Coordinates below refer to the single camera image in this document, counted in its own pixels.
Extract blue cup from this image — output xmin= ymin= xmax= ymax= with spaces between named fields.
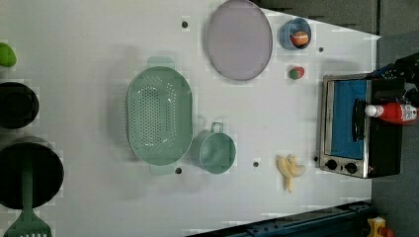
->
xmin=279 ymin=18 xmax=311 ymax=50

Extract green measuring cup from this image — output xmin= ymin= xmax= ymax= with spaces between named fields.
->
xmin=191 ymin=121 xmax=236 ymax=175

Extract black steel toaster oven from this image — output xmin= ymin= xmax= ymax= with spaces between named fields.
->
xmin=316 ymin=74 xmax=402 ymax=179

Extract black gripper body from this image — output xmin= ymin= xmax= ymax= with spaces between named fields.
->
xmin=373 ymin=53 xmax=419 ymax=107

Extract green oval colander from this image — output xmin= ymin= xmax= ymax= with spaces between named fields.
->
xmin=126 ymin=56 xmax=193 ymax=175

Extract red plush ketchup bottle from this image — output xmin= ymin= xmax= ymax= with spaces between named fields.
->
xmin=365 ymin=103 xmax=418 ymax=125

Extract orange toy fruit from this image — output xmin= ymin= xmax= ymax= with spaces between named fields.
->
xmin=291 ymin=31 xmax=309 ymax=47

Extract red toy strawberry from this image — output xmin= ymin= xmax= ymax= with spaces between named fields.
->
xmin=289 ymin=66 xmax=305 ymax=80

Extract green toy fruit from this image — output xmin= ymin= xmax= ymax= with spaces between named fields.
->
xmin=0 ymin=42 xmax=17 ymax=67

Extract blue metal frame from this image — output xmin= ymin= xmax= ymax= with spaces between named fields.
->
xmin=189 ymin=201 xmax=377 ymax=237

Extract green slotted spatula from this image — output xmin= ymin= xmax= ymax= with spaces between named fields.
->
xmin=3 ymin=158 xmax=52 ymax=237

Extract small black pot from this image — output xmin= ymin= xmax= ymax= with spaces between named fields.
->
xmin=0 ymin=82 xmax=40 ymax=129

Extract lilac round plate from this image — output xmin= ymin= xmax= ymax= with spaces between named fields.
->
xmin=206 ymin=0 xmax=273 ymax=81

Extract peeled toy banana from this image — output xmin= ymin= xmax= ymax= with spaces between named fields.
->
xmin=277 ymin=154 xmax=306 ymax=194

